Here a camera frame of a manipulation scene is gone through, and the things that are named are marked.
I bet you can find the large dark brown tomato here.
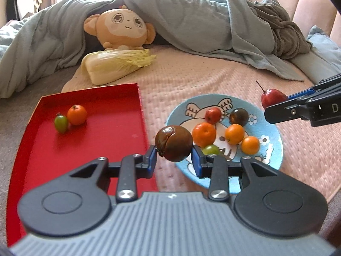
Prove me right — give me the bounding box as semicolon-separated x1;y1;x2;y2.
155;125;193;163

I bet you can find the blue cartoon plate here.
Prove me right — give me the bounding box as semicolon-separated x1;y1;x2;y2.
166;94;284;195

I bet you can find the red-orange pear-shaped fruit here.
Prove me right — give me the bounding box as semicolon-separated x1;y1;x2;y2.
205;107;222;125

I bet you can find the small dark green-brown tomato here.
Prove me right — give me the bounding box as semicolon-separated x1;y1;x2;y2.
230;108;249;127

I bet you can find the light blue pillow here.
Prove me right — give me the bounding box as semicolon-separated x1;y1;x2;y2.
290;25;341;84

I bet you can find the grey-blue blanket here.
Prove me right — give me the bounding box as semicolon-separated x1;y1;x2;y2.
0;0;305;99

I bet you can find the green fruit with stem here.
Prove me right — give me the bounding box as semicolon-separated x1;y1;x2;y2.
54;113;69;134

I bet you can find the small green fruit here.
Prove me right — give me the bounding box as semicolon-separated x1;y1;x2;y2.
202;144;220;156

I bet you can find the round orange fruit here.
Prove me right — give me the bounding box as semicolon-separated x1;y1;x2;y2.
241;136;260;154
225;124;245;145
192;123;216;147

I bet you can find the red rectangular tray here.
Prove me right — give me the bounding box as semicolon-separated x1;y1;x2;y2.
6;83;159;247

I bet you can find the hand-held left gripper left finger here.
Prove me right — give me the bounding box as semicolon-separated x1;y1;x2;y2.
70;145;158;202

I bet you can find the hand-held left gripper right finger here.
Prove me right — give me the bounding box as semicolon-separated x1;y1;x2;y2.
192;145;279;202

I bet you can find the tan monkey plush toy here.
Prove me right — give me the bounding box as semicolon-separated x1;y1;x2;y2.
83;9;156;51

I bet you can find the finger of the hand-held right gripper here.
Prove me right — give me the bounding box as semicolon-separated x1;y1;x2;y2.
264;98;311;125
287;73;341;98

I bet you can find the napa cabbage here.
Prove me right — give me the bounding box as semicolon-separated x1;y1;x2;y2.
81;48;157;86

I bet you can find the orange fruit with dark calyx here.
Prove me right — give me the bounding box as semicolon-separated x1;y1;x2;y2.
66;105;88;126

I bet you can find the dark grey cloth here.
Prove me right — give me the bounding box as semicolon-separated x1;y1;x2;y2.
253;1;312;60

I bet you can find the dark red fruit with stem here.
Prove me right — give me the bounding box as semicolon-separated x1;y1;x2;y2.
256;80;288;109

